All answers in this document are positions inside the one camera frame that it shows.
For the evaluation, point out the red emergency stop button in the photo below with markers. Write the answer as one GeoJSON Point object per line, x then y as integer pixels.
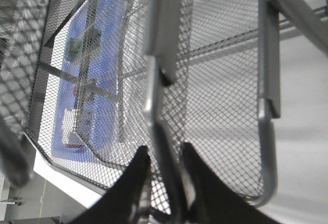
{"type": "Point", "coordinates": [84, 93]}

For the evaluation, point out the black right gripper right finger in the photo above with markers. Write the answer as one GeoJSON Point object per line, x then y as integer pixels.
{"type": "Point", "coordinates": [210, 200]}

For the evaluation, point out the blue plastic tray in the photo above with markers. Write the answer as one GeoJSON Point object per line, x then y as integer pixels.
{"type": "Point", "coordinates": [104, 112]}

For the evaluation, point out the silver mesh tray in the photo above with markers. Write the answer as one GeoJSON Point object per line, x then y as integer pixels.
{"type": "Point", "coordinates": [96, 174]}

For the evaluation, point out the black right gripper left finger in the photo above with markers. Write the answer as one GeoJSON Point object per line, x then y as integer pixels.
{"type": "Point", "coordinates": [129, 199]}

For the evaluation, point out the green and beige terminal block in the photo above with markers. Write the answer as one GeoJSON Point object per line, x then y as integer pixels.
{"type": "Point", "coordinates": [75, 45]}

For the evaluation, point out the silver rack frame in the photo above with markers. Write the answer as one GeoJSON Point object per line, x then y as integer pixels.
{"type": "Point", "coordinates": [269, 55]}

